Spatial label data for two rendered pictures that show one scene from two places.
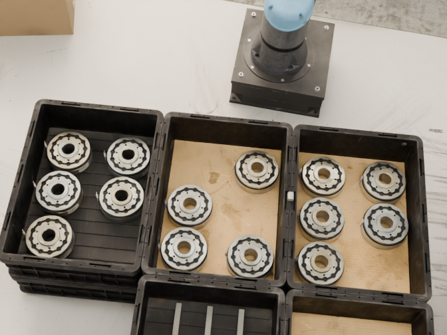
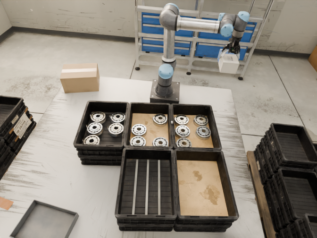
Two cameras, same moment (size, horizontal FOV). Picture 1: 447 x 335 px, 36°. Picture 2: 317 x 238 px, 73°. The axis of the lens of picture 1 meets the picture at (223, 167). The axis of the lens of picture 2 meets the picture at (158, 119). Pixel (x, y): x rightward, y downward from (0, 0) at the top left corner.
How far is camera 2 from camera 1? 0.40 m
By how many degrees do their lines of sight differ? 14
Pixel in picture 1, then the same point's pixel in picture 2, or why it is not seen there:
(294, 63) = (169, 91)
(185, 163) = (137, 119)
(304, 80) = (172, 97)
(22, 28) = (82, 89)
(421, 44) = (206, 89)
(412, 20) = not seen: hidden behind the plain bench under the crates
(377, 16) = not seen: hidden behind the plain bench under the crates
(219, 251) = (149, 143)
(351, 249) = (193, 140)
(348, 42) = (184, 89)
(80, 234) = (102, 141)
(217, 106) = not seen: hidden behind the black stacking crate
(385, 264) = (205, 144)
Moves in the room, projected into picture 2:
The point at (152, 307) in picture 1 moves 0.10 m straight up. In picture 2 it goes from (128, 161) to (127, 152)
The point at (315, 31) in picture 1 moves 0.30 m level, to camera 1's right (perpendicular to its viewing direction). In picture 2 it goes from (174, 84) to (207, 85)
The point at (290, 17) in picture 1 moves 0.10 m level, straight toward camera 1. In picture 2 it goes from (166, 73) to (165, 81)
